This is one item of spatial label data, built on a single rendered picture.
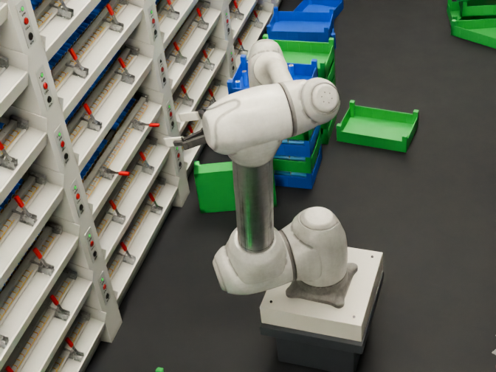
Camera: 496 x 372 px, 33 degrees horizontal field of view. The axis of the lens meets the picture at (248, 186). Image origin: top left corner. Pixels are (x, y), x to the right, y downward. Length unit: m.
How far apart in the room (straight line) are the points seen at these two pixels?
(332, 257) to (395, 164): 1.10
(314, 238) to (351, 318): 0.28
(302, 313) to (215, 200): 0.87
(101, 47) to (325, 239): 0.90
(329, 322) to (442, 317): 0.51
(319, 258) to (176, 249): 0.88
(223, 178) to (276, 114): 1.30
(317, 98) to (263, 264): 0.60
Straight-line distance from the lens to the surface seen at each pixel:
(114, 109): 2.70
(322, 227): 2.37
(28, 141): 2.30
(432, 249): 3.09
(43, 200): 2.40
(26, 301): 2.41
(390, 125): 3.66
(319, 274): 2.45
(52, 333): 2.57
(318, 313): 2.51
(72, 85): 2.49
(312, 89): 1.90
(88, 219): 2.60
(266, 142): 1.93
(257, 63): 2.47
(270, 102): 1.90
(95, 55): 2.61
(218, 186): 3.20
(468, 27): 4.36
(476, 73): 4.03
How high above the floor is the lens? 2.15
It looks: 39 degrees down
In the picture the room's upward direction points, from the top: 7 degrees counter-clockwise
